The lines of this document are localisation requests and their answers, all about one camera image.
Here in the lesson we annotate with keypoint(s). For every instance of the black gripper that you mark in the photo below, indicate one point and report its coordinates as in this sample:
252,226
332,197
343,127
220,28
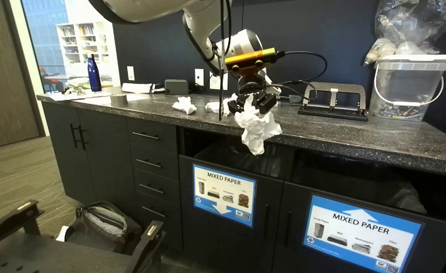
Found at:
252,78

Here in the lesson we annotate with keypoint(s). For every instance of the white paper ball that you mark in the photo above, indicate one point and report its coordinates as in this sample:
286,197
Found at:
256,132

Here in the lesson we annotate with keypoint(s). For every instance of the large crumpled white paper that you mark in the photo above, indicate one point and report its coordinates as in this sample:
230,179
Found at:
215,106

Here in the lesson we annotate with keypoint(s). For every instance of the black bin liner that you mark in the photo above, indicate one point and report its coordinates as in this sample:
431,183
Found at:
217,153
364,183

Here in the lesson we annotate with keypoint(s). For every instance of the small crumpled white paper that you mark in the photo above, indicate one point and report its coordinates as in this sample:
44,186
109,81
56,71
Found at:
183,104

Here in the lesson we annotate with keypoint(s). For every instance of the black power adapter box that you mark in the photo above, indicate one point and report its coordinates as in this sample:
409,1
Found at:
176,86

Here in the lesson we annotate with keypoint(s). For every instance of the blue label with down arrow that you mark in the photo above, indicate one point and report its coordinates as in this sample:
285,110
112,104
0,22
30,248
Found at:
224,194

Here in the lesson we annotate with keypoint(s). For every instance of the white paper stack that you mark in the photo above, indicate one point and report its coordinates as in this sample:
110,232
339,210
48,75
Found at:
136,88

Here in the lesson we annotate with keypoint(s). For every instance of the flat white paper sheet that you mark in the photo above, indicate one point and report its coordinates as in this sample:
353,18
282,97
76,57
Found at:
132,98
65,95

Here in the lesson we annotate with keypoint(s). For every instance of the grey tape roll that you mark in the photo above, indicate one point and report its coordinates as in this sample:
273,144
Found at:
118,98

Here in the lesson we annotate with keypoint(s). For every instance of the black cabinet door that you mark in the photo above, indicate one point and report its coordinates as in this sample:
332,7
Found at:
60,151
106,160

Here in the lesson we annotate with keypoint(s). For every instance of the clear plastic bucket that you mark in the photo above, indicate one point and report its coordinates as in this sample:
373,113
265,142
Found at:
409,84

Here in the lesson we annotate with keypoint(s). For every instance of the blue water bottle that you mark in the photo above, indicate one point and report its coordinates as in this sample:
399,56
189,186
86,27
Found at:
94,75

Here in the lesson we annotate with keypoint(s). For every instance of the blue label with up arrow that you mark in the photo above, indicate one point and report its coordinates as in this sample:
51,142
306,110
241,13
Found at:
359,235

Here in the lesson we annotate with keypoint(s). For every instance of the white shelving unit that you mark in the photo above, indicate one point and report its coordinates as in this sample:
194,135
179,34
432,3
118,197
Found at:
83,47

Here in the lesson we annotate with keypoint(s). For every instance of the clear plastic bag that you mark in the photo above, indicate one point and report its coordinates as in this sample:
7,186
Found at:
414,24

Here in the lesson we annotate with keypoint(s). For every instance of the black and grey backpack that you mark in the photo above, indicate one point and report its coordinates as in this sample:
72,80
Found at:
101,227

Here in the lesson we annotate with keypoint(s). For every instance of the small white paper slip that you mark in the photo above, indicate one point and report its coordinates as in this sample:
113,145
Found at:
60,233

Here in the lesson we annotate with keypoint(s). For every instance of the brown wooden door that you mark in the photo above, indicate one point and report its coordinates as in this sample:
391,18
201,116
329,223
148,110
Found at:
4,75

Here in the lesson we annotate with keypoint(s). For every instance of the large white wall outlet plate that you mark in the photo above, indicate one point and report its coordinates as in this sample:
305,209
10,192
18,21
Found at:
214,81

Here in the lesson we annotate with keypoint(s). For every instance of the orange wrist camera box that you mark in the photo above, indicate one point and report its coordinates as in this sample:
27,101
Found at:
253,54

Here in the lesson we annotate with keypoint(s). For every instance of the small white wall outlet plate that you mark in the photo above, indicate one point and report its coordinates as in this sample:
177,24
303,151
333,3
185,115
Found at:
198,75

